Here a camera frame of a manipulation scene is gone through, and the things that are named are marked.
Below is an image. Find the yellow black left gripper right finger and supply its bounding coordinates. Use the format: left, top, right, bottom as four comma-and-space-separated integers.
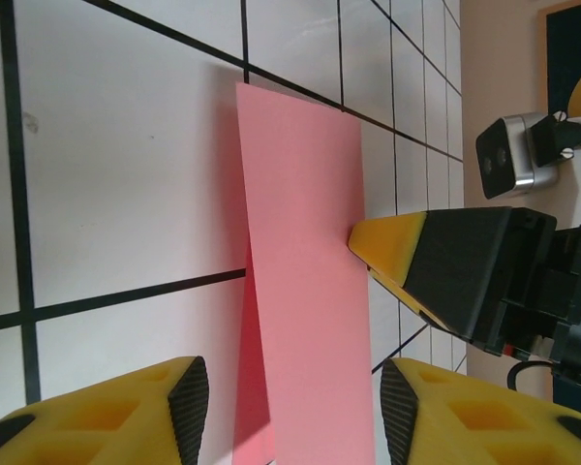
380, 357, 581, 465

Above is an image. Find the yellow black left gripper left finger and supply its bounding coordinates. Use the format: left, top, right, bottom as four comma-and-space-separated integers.
0, 356, 209, 465

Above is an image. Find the pink paper sheet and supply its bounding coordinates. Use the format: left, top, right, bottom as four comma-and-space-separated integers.
231, 81, 377, 465

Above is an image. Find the thin black right gripper cable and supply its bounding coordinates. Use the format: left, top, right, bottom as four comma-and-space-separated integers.
505, 360, 563, 403

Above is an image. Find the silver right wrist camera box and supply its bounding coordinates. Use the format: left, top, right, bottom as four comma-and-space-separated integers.
474, 111, 563, 201

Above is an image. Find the dark floral wall panel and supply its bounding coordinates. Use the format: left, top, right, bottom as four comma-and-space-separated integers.
545, 0, 581, 117

